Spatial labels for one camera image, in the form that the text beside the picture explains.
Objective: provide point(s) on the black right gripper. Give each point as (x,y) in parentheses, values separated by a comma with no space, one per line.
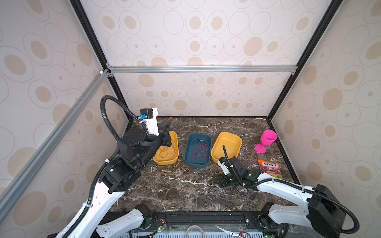
(222,182)

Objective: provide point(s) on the left yellow plastic bin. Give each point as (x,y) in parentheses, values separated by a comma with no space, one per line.
(168,155)

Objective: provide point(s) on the diagonal aluminium bar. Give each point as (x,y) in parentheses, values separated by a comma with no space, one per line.
(34,165)

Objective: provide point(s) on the right yellow plastic bin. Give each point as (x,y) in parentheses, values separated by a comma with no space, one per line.
(232,144)

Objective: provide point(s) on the yellow plastic bin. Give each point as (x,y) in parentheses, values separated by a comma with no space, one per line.
(168,155)
(232,144)

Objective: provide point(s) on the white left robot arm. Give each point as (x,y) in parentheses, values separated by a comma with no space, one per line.
(110,183)

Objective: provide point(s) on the orange candy bag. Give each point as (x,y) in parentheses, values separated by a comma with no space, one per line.
(273,169)

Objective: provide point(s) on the scissors with red handle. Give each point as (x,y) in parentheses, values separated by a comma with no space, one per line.
(235,234)

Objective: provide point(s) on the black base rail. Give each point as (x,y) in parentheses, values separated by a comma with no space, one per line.
(249,220)

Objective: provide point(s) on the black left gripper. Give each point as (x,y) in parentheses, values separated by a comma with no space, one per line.
(164,129)

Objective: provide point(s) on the horizontal aluminium bar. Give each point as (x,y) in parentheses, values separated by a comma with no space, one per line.
(199,69)

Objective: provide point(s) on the pink plastic goblet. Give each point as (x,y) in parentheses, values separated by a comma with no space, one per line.
(268,138)

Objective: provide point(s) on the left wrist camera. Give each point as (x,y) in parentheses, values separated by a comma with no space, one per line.
(149,117)

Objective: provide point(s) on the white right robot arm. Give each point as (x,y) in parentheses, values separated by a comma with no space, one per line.
(312,207)

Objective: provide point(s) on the teal plastic bin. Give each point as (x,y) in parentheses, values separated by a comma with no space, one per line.
(198,149)

